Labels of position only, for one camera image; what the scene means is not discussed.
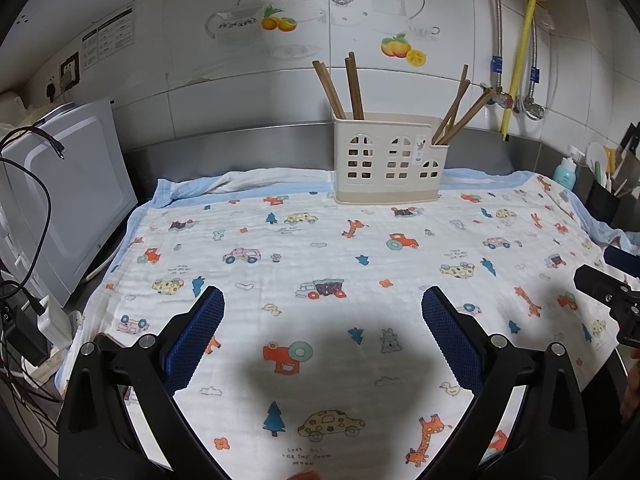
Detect teal dish soap bottle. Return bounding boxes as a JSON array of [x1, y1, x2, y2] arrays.
[[552, 146, 579, 192]]

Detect cream plastic utensil holder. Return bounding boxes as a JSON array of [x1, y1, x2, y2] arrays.
[[332, 112, 449, 206]]

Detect wall power outlet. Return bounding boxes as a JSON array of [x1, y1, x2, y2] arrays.
[[59, 51, 82, 87]]

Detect yellow handled utensil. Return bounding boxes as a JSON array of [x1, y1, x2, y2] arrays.
[[602, 146, 619, 183]]

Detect wall label sticker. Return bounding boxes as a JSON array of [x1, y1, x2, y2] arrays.
[[80, 6, 137, 74]]

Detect white spatula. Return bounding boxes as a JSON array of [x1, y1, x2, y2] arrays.
[[585, 142, 609, 192]]

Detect black power adapter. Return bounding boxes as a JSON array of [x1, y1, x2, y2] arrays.
[[9, 304, 49, 367]]

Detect yellow gas hose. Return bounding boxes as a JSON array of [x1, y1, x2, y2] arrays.
[[500, 0, 540, 142]]

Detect white power strip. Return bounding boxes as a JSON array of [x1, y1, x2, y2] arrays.
[[20, 310, 84, 383]]

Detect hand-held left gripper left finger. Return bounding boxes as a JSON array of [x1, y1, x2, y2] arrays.
[[58, 285, 226, 480]]

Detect person's right hand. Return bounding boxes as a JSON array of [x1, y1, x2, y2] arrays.
[[620, 349, 640, 424]]

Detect white appliance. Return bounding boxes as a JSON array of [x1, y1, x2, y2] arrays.
[[0, 97, 139, 307]]

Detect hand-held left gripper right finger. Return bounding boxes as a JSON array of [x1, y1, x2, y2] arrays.
[[421, 286, 589, 480]]

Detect white charger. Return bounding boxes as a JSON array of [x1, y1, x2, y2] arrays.
[[29, 296, 74, 352]]

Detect braided metal hose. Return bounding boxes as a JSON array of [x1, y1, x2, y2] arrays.
[[487, 0, 505, 92], [522, 15, 541, 108]]

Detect printed cartoon cloth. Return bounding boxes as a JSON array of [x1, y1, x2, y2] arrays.
[[54, 167, 635, 480]]

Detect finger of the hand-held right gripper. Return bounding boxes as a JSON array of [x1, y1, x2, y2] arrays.
[[602, 245, 640, 279], [573, 265, 640, 312]]

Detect black cable with plug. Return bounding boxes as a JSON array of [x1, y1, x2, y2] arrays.
[[0, 126, 67, 162]]

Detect steel water valve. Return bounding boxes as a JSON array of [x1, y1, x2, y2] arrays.
[[517, 97, 547, 121]]

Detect black utensil container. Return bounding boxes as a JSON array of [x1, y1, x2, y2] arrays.
[[584, 179, 624, 227]]

